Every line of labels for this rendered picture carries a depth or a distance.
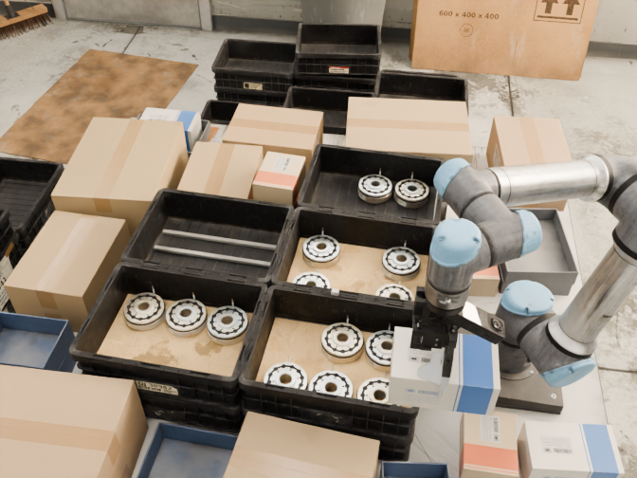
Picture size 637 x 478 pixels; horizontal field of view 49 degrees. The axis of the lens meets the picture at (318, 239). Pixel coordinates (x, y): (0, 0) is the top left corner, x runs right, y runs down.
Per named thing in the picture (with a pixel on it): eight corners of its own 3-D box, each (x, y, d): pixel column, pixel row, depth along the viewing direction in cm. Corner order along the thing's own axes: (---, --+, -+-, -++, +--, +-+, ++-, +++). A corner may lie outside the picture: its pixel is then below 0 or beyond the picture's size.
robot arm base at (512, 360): (532, 329, 186) (542, 306, 179) (537, 377, 176) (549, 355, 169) (475, 321, 187) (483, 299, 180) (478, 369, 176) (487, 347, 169)
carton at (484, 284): (447, 256, 212) (451, 238, 207) (487, 257, 212) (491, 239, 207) (453, 295, 201) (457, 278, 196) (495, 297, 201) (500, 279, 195)
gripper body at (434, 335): (410, 320, 132) (417, 276, 124) (457, 324, 131) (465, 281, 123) (409, 352, 126) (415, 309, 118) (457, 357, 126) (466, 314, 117)
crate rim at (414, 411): (428, 314, 169) (430, 307, 167) (417, 421, 148) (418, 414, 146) (269, 289, 175) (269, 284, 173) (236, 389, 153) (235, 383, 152)
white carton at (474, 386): (489, 364, 142) (497, 337, 135) (491, 415, 133) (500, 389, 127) (391, 353, 144) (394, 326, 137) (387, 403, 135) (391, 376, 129)
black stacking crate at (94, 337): (270, 315, 181) (268, 285, 173) (239, 412, 160) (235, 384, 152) (127, 292, 187) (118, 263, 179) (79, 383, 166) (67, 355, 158)
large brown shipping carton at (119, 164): (105, 164, 244) (93, 117, 230) (190, 169, 242) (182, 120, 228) (67, 244, 215) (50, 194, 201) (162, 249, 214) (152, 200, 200)
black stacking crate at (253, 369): (424, 339, 176) (428, 310, 168) (412, 443, 155) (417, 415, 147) (272, 315, 181) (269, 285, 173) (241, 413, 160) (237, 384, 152)
